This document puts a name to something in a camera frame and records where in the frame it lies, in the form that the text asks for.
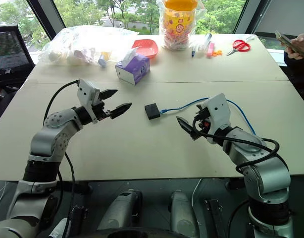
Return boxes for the smartphone with patterned case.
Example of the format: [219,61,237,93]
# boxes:
[274,30,304,63]

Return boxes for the black metal bracket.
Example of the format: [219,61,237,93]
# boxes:
[204,198,227,238]

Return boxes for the small black box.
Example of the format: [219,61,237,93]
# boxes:
[144,103,161,121]

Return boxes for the red plastic bowl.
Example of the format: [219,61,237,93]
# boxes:
[131,39,159,60]

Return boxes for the black mesh office chair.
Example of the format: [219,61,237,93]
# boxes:
[0,24,36,88]

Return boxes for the purple tissue box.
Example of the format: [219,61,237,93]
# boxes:
[114,47,151,86]

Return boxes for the pink plastic stick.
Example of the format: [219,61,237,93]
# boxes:
[206,42,215,59]

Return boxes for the orange lidded snack jar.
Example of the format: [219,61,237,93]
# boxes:
[156,0,206,52]

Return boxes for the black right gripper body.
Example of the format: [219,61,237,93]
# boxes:
[192,103,214,136]

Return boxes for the grey rounded robot leg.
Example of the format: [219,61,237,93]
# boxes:
[168,189,200,238]
[97,188,143,231]

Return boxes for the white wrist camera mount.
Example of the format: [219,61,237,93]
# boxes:
[200,93,232,146]
[76,78,101,124]

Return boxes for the person bare hand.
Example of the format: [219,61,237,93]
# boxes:
[284,48,303,60]
[280,33,304,48]

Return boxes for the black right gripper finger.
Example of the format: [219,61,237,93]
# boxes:
[176,116,200,142]

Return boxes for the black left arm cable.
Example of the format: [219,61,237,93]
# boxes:
[43,79,80,238]

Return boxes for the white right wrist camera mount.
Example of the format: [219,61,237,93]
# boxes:
[200,93,232,146]

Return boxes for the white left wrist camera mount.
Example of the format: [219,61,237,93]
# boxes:
[76,78,101,124]

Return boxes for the white thin cable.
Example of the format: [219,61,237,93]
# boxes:
[191,178,203,211]

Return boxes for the red handled scissors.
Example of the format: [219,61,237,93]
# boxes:
[225,39,252,57]

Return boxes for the blue cable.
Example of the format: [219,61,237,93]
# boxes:
[159,97,256,136]

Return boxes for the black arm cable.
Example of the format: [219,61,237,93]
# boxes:
[192,115,289,174]
[43,79,80,238]

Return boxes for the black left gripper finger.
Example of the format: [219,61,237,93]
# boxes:
[109,102,133,120]
[99,88,118,101]

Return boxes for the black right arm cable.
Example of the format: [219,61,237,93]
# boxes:
[192,115,289,174]

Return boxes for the blue white tube bottle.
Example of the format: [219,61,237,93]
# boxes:
[97,51,112,68]

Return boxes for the clear plastic bag with items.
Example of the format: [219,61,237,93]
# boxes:
[39,24,140,68]

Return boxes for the dark window frame pillar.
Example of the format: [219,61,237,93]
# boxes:
[232,0,273,34]
[25,0,66,40]

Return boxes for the clear plastic syringe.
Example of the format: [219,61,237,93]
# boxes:
[196,32,213,52]

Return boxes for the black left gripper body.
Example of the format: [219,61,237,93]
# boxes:
[92,97,112,122]

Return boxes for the person dark clothed body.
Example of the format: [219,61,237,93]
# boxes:
[283,51,304,110]

